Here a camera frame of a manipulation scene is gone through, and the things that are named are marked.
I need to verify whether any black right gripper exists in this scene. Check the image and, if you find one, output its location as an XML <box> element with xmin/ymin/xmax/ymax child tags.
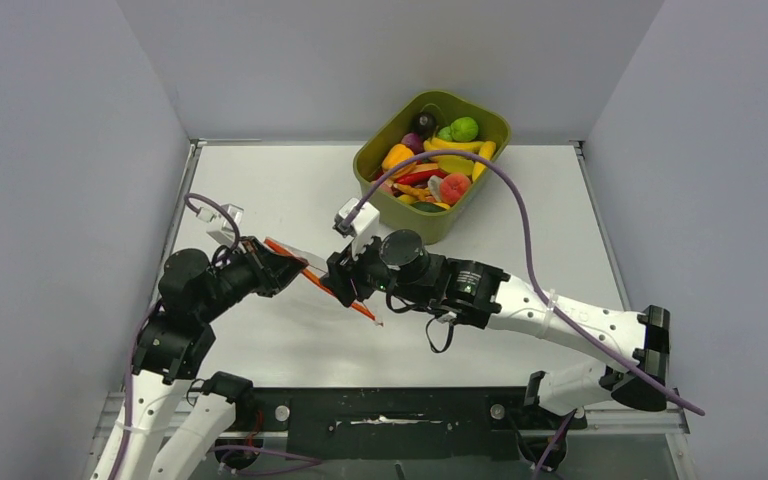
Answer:
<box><xmin>322</xmin><ymin>225</ymin><xmax>432</xmax><ymax>306</ymax></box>

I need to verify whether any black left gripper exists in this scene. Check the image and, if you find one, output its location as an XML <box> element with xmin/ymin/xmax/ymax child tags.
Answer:
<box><xmin>199</xmin><ymin>234</ymin><xmax>309</xmax><ymax>320</ymax></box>

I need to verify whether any clear zip top bag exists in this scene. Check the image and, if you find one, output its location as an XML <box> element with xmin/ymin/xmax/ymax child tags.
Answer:
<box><xmin>264</xmin><ymin>237</ymin><xmax>384</xmax><ymax>327</ymax></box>

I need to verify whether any yellow bell pepper toy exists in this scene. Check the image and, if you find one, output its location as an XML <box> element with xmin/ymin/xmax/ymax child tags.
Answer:
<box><xmin>381</xmin><ymin>143</ymin><xmax>416</xmax><ymax>179</ymax></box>

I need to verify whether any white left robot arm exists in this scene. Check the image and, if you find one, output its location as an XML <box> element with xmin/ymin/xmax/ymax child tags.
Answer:
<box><xmin>91</xmin><ymin>237</ymin><xmax>308</xmax><ymax>479</ymax></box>

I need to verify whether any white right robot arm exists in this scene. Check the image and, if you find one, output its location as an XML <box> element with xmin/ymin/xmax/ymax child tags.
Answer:
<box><xmin>322</xmin><ymin>230</ymin><xmax>669</xmax><ymax>427</ymax></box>

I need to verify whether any olive green plastic tub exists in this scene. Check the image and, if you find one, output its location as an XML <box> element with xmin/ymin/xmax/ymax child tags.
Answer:
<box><xmin>353</xmin><ymin>90</ymin><xmax>511</xmax><ymax>244</ymax></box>

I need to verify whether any dark green avocado toy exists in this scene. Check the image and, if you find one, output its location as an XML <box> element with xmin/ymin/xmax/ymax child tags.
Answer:
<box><xmin>411</xmin><ymin>202</ymin><xmax>449</xmax><ymax>213</ymax></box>

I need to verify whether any orange ginger root toy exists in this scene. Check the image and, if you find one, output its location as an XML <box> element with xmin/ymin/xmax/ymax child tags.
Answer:
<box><xmin>392</xmin><ymin>183</ymin><xmax>433</xmax><ymax>202</ymax></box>

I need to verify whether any red chili pepper toy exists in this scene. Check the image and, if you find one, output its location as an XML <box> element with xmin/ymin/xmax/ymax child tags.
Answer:
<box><xmin>394</xmin><ymin>169</ymin><xmax>446</xmax><ymax>186</ymax></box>

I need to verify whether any purple onion toy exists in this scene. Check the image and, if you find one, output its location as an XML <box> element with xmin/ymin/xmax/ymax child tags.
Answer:
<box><xmin>400</xmin><ymin>132</ymin><xmax>425</xmax><ymax>154</ymax></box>

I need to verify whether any yellow banana toy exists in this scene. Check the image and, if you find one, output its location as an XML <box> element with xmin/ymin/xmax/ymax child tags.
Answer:
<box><xmin>423</xmin><ymin>137</ymin><xmax>484</xmax><ymax>154</ymax></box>

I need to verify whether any green lime toy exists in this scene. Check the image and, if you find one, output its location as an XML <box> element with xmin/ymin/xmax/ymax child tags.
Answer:
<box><xmin>449</xmin><ymin>117</ymin><xmax>480</xmax><ymax>143</ymax></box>

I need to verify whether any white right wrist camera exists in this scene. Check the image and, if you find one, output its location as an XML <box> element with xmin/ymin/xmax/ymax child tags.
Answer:
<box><xmin>334</xmin><ymin>198</ymin><xmax>380</xmax><ymax>259</ymax></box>

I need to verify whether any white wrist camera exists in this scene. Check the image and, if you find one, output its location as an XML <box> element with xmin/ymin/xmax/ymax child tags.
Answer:
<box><xmin>196</xmin><ymin>204</ymin><xmax>244</xmax><ymax>249</ymax></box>
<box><xmin>334</xmin><ymin>198</ymin><xmax>380</xmax><ymax>259</ymax></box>

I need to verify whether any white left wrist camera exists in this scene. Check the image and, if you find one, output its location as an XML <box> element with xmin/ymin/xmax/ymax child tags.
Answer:
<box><xmin>196</xmin><ymin>204</ymin><xmax>244</xmax><ymax>249</ymax></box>

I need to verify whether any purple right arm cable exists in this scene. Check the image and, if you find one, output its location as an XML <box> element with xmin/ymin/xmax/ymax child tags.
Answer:
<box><xmin>340</xmin><ymin>149</ymin><xmax>707</xmax><ymax>417</ymax></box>

